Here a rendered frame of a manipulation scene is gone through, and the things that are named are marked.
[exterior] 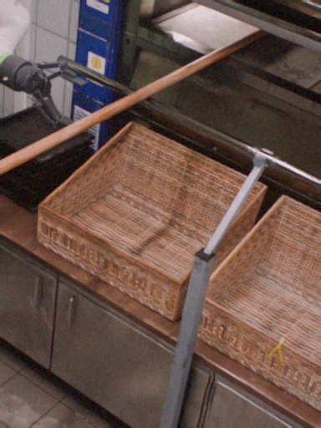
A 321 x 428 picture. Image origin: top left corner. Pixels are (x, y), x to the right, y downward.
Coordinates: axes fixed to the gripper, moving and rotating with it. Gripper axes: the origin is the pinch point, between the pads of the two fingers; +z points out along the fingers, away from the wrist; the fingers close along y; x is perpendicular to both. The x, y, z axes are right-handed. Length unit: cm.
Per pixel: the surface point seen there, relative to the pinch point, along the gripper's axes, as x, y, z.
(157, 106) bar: -18.9, 1.2, 12.8
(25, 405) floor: 7, 118, -5
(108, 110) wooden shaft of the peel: -1.1, -2.1, 9.0
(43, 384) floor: -4, 118, -7
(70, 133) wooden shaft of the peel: 14.4, -1.3, 9.4
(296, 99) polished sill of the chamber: -56, 1, 37
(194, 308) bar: 3, 40, 49
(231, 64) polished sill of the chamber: -57, 0, 13
